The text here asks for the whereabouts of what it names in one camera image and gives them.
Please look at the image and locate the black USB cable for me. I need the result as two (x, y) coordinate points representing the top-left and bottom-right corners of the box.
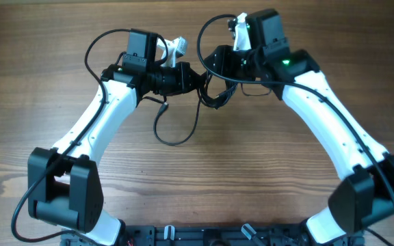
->
(153, 70), (239, 147)

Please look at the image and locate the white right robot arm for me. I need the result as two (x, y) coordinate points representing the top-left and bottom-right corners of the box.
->
(200, 9), (394, 245)

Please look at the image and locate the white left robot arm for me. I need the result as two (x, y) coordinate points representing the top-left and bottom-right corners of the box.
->
(20, 29), (202, 245)

